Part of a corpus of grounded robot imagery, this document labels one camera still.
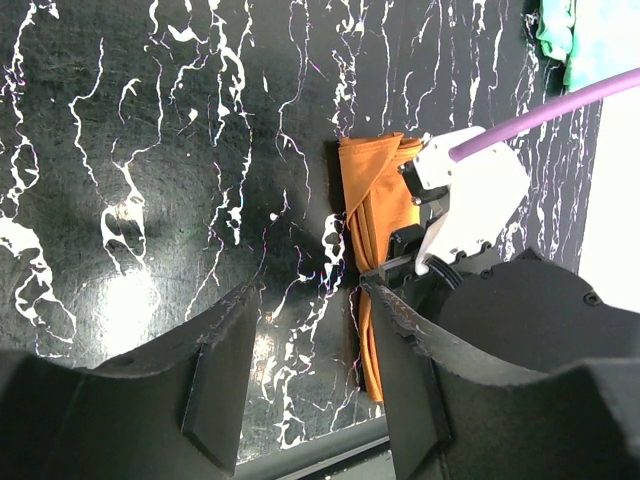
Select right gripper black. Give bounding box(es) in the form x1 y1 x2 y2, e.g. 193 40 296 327
361 226 639 373

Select green white patterned napkins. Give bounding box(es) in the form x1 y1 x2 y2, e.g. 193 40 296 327
536 0 639 92

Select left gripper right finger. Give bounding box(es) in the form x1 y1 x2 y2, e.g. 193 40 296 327
366 282 639 479

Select orange cloth napkin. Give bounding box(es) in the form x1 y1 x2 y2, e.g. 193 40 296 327
337 132 426 404

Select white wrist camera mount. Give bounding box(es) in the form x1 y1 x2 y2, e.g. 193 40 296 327
398 126 530 276

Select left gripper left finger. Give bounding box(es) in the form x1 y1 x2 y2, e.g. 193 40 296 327
1 283 259 479

